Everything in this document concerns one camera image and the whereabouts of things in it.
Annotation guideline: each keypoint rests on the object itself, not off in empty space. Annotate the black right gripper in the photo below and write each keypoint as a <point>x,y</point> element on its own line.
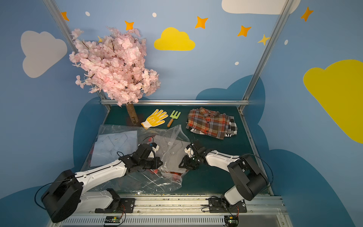
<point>190,161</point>

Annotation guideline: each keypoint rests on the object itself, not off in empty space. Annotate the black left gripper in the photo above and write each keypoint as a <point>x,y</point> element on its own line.
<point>151,161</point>

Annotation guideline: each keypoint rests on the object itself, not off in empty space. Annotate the red black checkered cloth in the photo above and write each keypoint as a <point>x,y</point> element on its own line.
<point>159,172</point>

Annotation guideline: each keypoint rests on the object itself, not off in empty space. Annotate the grey button shirt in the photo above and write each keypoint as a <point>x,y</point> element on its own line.
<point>171,153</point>

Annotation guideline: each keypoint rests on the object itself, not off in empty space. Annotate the clear plastic vacuum bag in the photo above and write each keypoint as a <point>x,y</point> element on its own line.
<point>143,182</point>

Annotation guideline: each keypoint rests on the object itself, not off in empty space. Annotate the red plaid shirt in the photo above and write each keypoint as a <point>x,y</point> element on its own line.
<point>211,123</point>

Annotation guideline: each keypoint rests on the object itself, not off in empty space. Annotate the black white checkered shirt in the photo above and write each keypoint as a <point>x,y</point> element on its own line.
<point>231,128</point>

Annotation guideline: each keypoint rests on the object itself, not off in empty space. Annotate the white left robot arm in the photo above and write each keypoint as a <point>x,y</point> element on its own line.
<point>71,192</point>

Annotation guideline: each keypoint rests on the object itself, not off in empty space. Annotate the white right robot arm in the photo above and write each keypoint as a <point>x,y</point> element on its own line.
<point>248,178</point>

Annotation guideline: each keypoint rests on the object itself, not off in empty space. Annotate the light blue shirt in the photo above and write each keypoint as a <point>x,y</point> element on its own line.
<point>107,145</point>

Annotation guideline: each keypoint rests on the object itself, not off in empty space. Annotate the green garden hand fork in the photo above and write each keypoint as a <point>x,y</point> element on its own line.
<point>174,116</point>

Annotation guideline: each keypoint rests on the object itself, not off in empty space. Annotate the yellow work glove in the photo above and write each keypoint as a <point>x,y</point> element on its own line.
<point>157,118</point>

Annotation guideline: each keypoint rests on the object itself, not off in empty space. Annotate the left green circuit board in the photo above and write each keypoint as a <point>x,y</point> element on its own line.
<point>112,220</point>

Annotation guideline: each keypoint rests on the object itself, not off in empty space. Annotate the green circuit board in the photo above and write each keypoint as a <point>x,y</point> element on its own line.
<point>231,221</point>
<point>112,220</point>

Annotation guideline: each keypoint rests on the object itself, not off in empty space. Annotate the right green circuit board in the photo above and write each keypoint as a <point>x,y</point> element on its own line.
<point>231,221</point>

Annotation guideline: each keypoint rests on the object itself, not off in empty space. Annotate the pink artificial blossom tree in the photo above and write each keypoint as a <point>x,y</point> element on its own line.
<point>115,65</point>

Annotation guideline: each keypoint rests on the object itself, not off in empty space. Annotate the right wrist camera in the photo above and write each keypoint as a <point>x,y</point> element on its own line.
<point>189,151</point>

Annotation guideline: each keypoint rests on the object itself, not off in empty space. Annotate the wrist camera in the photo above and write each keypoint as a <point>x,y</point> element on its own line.
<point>189,151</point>
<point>155,147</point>

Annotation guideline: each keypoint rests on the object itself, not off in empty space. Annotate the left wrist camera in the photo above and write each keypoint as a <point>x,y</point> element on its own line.
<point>155,147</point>

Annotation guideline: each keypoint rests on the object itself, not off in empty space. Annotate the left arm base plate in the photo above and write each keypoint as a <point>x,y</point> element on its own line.
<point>119,206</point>

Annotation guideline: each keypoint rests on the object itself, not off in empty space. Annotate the aluminium mounting rail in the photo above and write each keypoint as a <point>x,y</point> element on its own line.
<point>185,211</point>

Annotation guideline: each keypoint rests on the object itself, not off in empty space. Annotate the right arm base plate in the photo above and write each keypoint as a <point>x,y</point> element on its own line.
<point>219,205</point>

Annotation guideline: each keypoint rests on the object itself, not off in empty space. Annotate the aluminium frame back bar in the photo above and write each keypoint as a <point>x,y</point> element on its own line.
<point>193,102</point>

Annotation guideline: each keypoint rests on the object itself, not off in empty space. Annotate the right aluminium frame post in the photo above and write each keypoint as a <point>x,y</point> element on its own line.
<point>281,21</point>

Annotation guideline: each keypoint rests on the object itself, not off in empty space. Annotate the aluminium frame post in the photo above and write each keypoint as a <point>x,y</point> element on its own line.
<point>281,21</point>
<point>60,21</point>

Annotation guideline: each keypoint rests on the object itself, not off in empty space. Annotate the left aluminium frame post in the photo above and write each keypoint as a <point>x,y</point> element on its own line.
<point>60,21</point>

